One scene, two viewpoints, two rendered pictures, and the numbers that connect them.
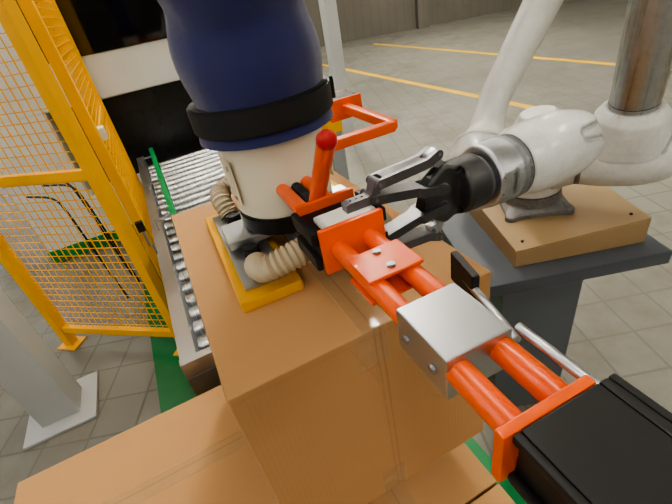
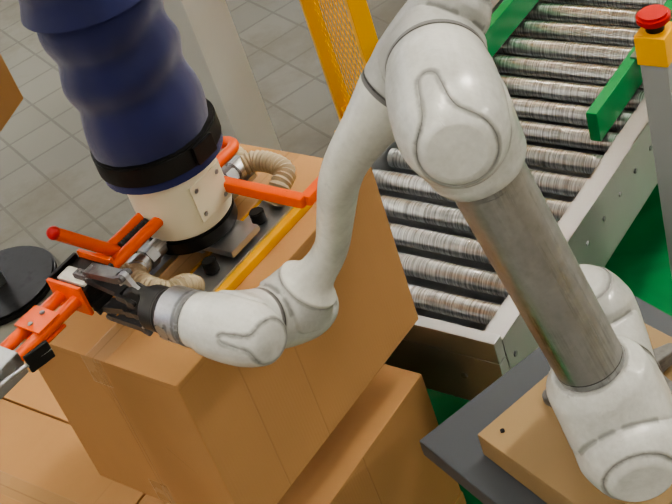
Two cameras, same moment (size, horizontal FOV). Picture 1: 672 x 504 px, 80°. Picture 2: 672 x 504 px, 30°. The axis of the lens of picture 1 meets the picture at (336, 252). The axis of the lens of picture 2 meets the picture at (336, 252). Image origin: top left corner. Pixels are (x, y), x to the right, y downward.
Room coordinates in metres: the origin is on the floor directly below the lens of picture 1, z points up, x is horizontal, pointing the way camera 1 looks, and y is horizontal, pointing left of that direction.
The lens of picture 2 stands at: (0.13, -1.75, 2.41)
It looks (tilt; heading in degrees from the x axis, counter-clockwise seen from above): 38 degrees down; 67
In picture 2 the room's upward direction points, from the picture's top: 20 degrees counter-clockwise
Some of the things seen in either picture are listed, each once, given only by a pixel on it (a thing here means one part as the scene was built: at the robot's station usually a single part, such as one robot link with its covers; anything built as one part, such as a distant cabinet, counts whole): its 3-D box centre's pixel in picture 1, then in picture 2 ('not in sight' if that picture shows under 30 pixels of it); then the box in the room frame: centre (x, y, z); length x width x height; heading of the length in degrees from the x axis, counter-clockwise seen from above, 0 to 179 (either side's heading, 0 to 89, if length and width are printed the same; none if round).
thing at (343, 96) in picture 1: (339, 105); not in sight; (1.04, -0.08, 1.19); 0.09 x 0.08 x 0.05; 109
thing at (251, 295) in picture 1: (244, 241); not in sight; (0.64, 0.16, 1.09); 0.34 x 0.10 x 0.05; 19
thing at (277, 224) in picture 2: not in sight; (236, 245); (0.70, -0.02, 1.09); 0.34 x 0.10 x 0.05; 19
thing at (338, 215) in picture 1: (344, 214); (77, 276); (0.42, -0.02, 1.22); 0.07 x 0.03 x 0.01; 110
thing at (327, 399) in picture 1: (314, 314); (231, 325); (0.66, 0.07, 0.87); 0.60 x 0.40 x 0.40; 20
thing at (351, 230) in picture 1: (340, 228); (85, 281); (0.43, -0.01, 1.20); 0.10 x 0.08 x 0.06; 109
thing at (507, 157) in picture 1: (491, 172); (182, 315); (0.50, -0.23, 1.20); 0.09 x 0.06 x 0.09; 20
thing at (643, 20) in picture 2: not in sight; (653, 20); (1.68, -0.08, 1.02); 0.07 x 0.07 x 0.04
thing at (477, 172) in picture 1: (448, 189); (149, 305); (0.48, -0.16, 1.20); 0.09 x 0.07 x 0.08; 110
